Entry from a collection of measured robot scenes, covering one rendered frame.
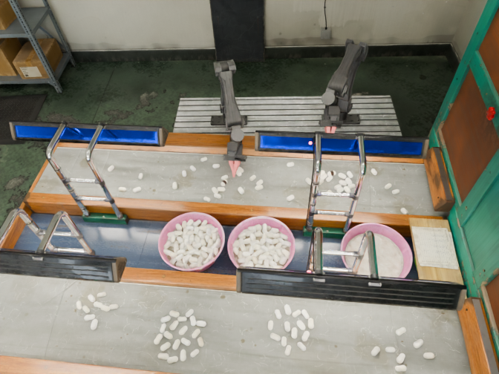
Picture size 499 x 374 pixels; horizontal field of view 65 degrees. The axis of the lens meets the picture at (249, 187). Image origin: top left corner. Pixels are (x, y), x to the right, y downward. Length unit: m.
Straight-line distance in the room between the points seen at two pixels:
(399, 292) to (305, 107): 1.33
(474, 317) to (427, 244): 0.32
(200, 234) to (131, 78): 2.41
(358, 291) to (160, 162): 1.15
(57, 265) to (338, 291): 0.82
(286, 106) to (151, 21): 1.87
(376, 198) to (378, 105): 0.70
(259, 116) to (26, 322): 1.43
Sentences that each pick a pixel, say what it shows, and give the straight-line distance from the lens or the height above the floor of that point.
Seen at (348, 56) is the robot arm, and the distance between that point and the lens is 1.88.
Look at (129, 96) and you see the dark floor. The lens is 3.60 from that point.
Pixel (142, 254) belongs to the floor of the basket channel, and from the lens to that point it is 1.72.
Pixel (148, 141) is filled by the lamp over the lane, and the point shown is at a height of 1.06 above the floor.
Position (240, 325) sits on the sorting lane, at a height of 0.74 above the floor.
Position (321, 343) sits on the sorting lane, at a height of 0.74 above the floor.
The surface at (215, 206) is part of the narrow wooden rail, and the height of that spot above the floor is 0.76.
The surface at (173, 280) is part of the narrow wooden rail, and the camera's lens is 1.53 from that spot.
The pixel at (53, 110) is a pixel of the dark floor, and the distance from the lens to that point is 3.73.
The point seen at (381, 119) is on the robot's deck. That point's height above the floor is 0.66.
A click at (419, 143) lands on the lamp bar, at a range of 1.52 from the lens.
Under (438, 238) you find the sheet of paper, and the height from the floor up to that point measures 0.78.
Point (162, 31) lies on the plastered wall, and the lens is 3.78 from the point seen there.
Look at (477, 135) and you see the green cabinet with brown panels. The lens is 1.62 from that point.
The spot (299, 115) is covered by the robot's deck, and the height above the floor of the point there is 0.66.
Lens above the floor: 2.12
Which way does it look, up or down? 52 degrees down
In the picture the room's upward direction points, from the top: 4 degrees counter-clockwise
